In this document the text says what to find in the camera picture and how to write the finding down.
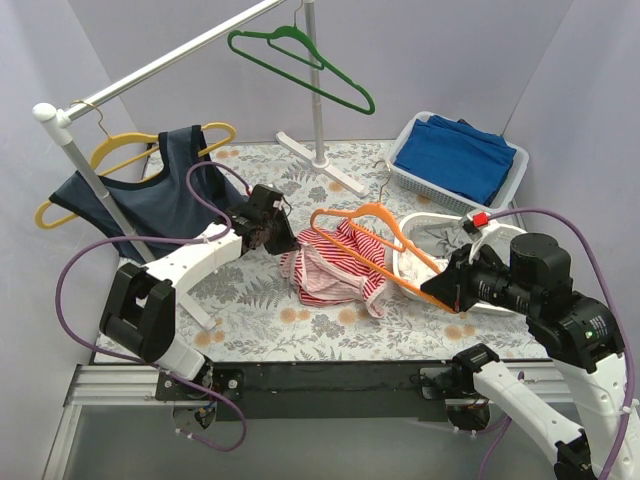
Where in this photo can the grey crumpled garment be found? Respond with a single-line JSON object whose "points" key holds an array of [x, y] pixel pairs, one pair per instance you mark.
{"points": [[437, 240]]}

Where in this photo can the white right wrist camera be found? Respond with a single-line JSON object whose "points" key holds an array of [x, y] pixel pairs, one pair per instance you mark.
{"points": [[483, 231]]}

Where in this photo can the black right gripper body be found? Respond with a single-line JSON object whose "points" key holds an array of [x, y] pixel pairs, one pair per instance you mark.
{"points": [[461, 286]]}

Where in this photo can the white crumpled garment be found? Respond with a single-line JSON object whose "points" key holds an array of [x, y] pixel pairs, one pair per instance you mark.
{"points": [[413, 270]]}

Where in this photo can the white clothes rack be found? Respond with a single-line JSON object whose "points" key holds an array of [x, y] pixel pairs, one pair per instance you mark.
{"points": [[210, 81]]}

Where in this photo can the red white striped tank top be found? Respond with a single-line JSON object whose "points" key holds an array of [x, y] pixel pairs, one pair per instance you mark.
{"points": [[335, 270]]}

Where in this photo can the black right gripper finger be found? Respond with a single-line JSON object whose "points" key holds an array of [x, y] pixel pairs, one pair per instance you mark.
{"points": [[445, 287], [461, 260]]}

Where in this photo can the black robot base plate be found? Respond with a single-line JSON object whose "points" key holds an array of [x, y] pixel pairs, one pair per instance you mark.
{"points": [[422, 390]]}

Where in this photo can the floral patterned table mat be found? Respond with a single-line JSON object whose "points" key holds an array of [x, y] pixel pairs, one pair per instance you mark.
{"points": [[256, 314]]}

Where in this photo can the light blue storage basket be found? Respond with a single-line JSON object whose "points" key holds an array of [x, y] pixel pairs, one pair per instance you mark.
{"points": [[448, 199]]}

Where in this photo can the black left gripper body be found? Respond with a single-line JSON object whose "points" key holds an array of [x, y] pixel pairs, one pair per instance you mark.
{"points": [[275, 231]]}

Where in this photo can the orange plastic hanger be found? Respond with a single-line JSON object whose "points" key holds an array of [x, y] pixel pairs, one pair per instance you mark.
{"points": [[379, 211]]}

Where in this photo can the green plastic hanger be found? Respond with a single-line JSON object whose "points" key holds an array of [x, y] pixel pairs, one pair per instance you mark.
{"points": [[292, 42]]}

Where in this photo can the blue folded garment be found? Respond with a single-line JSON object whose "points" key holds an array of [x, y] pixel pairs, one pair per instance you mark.
{"points": [[457, 157]]}

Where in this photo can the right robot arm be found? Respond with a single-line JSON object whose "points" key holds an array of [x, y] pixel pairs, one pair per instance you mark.
{"points": [[581, 336]]}

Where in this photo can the navy blue tank top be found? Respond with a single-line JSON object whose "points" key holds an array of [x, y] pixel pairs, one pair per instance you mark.
{"points": [[161, 206]]}

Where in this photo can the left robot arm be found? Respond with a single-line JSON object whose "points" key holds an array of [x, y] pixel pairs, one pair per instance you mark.
{"points": [[140, 311]]}

